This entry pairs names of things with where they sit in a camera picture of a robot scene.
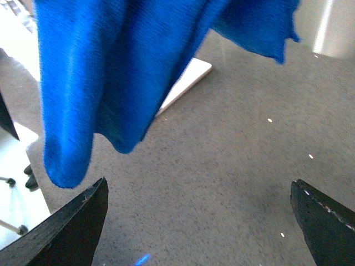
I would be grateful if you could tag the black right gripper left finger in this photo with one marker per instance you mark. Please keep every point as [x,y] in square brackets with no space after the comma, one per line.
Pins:
[68,237]

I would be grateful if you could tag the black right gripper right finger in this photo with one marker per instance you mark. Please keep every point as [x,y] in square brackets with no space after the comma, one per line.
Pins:
[327,225]

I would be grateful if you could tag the blue microfiber towel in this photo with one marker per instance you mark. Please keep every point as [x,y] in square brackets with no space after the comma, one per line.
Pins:
[107,66]

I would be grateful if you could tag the white pleated curtain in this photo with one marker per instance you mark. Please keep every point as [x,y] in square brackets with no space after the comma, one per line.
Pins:
[327,27]

